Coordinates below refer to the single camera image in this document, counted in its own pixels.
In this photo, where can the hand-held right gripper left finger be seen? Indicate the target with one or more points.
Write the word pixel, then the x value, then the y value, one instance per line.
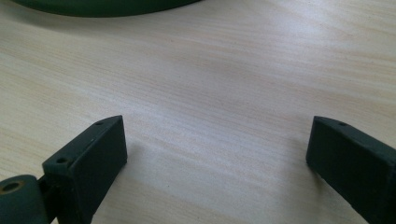
pixel 90 158

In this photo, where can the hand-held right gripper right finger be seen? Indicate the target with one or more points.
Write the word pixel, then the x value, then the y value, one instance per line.
pixel 351 161

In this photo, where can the dark green round plate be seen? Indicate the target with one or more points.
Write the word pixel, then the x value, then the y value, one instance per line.
pixel 102 6

